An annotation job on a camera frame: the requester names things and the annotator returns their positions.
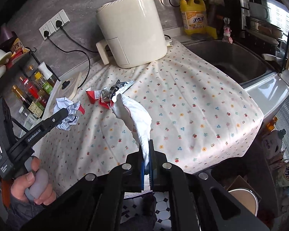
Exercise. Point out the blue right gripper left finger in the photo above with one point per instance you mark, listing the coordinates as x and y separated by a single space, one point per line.
142 169

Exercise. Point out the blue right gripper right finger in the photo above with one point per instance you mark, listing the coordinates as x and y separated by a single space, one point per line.
151 165

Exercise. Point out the white food wrapper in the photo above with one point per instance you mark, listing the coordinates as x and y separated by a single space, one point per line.
138 121

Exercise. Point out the white grey paper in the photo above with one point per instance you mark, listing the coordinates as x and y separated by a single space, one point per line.
73 110

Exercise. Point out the white round trash bin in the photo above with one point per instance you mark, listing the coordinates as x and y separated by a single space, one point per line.
247 198

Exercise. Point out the person's left hand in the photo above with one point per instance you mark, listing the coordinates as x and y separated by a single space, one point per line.
27 180

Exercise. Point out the floral patterned tablecloth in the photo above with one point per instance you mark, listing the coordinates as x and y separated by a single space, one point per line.
199 117

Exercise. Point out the silver foil strip wrapper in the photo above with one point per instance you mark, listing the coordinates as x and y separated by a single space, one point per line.
110 94

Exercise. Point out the red label oil bottle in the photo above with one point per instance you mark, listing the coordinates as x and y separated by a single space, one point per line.
34 91

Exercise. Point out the red paper carton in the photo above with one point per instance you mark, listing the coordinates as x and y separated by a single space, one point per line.
96 96

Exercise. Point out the black spice rack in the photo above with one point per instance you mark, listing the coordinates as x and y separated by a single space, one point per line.
11 77

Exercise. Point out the green label sauce bottle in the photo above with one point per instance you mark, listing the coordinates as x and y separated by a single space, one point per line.
43 82

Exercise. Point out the cream induction cooker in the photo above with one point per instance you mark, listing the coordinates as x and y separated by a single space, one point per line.
66 88

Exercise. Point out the white cap oil dispenser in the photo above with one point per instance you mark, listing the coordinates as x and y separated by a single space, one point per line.
49 76

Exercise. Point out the white cleaner bottle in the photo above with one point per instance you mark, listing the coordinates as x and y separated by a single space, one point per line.
272 143

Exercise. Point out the orange spray bottle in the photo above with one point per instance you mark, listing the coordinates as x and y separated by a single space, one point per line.
271 125

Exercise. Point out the cream air fryer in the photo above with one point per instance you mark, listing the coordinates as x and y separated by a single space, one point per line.
133 32

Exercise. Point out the stainless steel sink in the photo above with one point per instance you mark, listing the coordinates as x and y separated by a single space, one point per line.
234 60

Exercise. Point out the refill detergent pouch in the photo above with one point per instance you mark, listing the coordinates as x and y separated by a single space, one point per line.
282 178

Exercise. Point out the pink small figurine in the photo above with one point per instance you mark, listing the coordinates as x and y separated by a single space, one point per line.
227 31

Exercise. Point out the yellow detergent bottle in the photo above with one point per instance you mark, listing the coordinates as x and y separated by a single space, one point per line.
195 18

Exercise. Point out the black dish rack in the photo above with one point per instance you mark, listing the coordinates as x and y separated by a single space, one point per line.
268 22

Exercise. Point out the white wall socket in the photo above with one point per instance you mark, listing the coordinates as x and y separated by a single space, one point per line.
50 25

